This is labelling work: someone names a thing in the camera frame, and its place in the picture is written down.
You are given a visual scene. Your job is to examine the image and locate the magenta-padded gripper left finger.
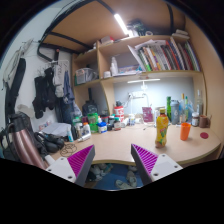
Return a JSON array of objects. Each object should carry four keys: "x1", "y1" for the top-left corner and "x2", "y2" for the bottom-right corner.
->
[{"x1": 45, "y1": 144, "x2": 96, "y2": 188}]

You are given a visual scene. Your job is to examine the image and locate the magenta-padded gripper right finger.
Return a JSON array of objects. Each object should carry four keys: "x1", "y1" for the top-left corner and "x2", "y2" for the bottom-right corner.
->
[{"x1": 130, "y1": 143, "x2": 184, "y2": 186}]

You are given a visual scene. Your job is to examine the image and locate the yellow drink bottle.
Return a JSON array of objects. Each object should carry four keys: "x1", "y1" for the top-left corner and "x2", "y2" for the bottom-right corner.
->
[{"x1": 154, "y1": 107, "x2": 170, "y2": 149}]

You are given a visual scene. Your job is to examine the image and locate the orange plastic cup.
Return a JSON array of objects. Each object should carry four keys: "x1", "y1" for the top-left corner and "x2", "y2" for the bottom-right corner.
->
[{"x1": 179, "y1": 122, "x2": 192, "y2": 142}]

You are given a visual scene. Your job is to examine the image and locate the pink metal thermos flask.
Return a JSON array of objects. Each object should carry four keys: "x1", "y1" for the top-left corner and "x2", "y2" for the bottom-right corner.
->
[{"x1": 6, "y1": 113, "x2": 51, "y2": 171}]

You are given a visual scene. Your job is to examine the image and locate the grey shaker bottle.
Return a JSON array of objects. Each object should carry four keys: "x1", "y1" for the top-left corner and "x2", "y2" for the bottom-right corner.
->
[{"x1": 170, "y1": 99, "x2": 181, "y2": 126}]

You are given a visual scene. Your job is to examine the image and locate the magenta packet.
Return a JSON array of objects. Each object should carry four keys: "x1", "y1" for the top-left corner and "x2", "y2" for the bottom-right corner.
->
[{"x1": 141, "y1": 106, "x2": 154, "y2": 123}]

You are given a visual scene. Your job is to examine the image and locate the green plastic container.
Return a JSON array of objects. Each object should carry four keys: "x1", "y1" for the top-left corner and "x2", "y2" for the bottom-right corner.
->
[{"x1": 87, "y1": 112, "x2": 100, "y2": 134}]

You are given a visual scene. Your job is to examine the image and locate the dark-lidded glass jar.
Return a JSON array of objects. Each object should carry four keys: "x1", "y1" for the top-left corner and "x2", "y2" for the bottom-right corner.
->
[{"x1": 191, "y1": 111, "x2": 200, "y2": 128}]

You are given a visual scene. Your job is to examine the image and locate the dark green plastic bottle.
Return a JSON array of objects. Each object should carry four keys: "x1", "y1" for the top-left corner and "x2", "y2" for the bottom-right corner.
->
[{"x1": 166, "y1": 96, "x2": 172, "y2": 122}]

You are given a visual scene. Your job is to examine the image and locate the white jar with blue label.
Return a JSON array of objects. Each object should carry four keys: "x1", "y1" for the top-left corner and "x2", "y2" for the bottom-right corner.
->
[{"x1": 97, "y1": 121, "x2": 108, "y2": 134}]

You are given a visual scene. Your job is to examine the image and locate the brown mug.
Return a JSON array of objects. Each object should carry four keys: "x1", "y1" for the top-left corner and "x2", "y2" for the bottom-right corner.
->
[{"x1": 198, "y1": 114, "x2": 212, "y2": 129}]

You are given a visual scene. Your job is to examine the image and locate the dark brown pill bottle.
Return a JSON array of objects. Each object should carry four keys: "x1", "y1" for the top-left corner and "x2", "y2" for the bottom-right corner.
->
[{"x1": 113, "y1": 117, "x2": 122, "y2": 132}]

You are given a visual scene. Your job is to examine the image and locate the black backpack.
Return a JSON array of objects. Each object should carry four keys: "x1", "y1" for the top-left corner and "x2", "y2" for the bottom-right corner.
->
[{"x1": 81, "y1": 99, "x2": 99, "y2": 117}]

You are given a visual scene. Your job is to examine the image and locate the blue hanging garment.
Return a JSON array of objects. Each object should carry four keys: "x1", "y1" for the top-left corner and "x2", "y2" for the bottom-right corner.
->
[{"x1": 59, "y1": 71, "x2": 83, "y2": 124}]

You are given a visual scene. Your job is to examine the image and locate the red and white canister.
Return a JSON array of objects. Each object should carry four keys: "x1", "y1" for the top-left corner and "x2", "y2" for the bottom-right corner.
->
[{"x1": 113, "y1": 105, "x2": 125, "y2": 123}]

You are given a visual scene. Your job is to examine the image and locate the clear glass bottle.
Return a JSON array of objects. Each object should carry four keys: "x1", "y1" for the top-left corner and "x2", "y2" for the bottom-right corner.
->
[{"x1": 195, "y1": 89, "x2": 204, "y2": 116}]

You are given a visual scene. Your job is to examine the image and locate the black hanging clothes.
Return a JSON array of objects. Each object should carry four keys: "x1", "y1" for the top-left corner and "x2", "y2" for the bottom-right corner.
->
[{"x1": 32, "y1": 68, "x2": 56, "y2": 119}]

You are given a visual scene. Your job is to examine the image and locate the wooden shelf unit with books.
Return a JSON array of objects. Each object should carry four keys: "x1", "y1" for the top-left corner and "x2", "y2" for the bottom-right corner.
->
[{"x1": 71, "y1": 29, "x2": 208, "y2": 116}]

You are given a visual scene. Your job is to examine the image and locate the ceiling tube light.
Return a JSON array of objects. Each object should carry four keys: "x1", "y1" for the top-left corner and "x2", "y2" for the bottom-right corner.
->
[{"x1": 113, "y1": 13, "x2": 130, "y2": 36}]

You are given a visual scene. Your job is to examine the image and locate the black coiled cable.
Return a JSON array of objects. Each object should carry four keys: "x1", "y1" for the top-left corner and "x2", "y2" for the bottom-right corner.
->
[{"x1": 59, "y1": 143, "x2": 78, "y2": 158}]

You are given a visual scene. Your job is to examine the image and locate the white wall power outlet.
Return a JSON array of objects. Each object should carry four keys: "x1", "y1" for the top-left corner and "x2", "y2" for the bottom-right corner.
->
[{"x1": 131, "y1": 91, "x2": 146, "y2": 99}]

